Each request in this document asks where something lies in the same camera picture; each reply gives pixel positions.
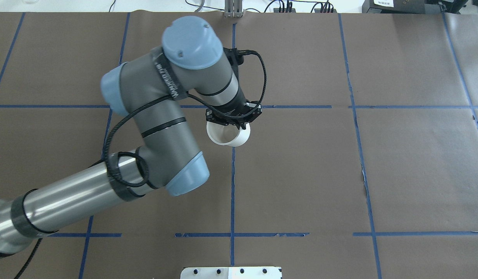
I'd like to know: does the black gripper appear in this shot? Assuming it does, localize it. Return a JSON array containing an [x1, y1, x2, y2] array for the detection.
[[205, 101, 263, 129]]

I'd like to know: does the white smiley face mug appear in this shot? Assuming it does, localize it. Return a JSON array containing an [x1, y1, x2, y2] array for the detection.
[[206, 122, 251, 148]]

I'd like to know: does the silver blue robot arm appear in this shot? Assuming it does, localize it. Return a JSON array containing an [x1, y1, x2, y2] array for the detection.
[[0, 15, 268, 259]]

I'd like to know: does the black power strip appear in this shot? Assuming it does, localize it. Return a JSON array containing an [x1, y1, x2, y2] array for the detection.
[[264, 0, 337, 14]]

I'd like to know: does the black box with label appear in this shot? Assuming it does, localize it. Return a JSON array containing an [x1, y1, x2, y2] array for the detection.
[[361, 0, 468, 14]]

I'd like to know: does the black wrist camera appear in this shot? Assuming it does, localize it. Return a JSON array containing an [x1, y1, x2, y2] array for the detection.
[[223, 47, 244, 67]]

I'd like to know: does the aluminium frame post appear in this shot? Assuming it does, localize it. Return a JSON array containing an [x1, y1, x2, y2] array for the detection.
[[224, 0, 244, 18]]

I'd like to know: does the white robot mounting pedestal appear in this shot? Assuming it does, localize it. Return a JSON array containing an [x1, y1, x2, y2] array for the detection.
[[180, 266, 283, 279]]

